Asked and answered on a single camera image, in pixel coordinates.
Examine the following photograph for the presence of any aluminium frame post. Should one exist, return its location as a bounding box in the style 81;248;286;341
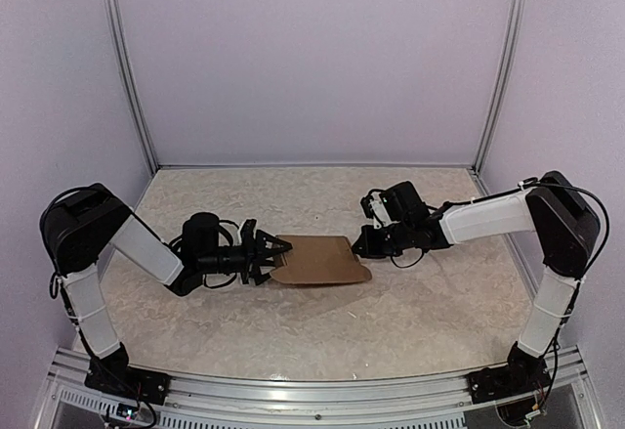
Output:
104;0;160;176
472;0;525;178

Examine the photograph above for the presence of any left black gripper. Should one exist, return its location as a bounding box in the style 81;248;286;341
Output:
199;230;292;285

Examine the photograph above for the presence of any brown cardboard box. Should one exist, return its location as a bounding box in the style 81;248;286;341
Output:
270;236;372;286

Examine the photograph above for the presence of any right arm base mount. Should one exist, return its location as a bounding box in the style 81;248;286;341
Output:
466;365;552;405

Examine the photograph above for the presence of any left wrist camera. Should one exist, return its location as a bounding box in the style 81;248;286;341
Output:
238;219;257;254

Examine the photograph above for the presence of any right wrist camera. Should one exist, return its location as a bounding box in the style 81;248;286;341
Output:
360;189;392;230

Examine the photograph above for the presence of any right aluminium frame post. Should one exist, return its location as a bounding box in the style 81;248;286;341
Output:
472;0;525;178

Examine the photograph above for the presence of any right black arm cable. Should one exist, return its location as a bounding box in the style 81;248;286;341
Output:
365;178;611;303

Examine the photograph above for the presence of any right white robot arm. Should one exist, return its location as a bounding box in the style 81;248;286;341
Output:
352;171;609;394

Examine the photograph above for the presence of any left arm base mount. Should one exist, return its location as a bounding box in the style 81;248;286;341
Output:
85;364;171;406

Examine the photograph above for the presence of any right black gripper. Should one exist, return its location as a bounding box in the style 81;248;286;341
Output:
353;219;413;258

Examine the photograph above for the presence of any front aluminium rail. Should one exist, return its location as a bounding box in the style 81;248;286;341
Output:
30;347;607;428

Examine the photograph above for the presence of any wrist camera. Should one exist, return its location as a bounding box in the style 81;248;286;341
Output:
238;219;257;254
360;189;392;230

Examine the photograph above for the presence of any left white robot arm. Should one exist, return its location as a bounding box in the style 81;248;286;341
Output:
39;184;292;395

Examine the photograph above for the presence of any left aluminium frame post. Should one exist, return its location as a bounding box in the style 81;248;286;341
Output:
104;0;160;176

